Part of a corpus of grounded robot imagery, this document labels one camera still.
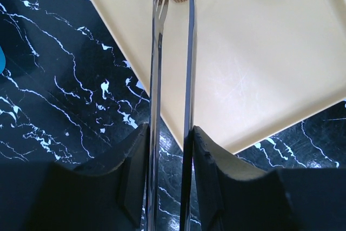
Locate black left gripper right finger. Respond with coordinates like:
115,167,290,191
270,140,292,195
193,127,345,230

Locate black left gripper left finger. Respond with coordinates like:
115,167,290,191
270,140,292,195
1,123,149,230

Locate teal box lid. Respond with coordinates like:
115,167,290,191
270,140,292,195
0,47,6,73

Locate metal tongs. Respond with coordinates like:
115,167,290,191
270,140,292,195
145,0,197,230

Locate yellow plastic tray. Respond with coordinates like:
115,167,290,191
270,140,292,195
91,0,345,153

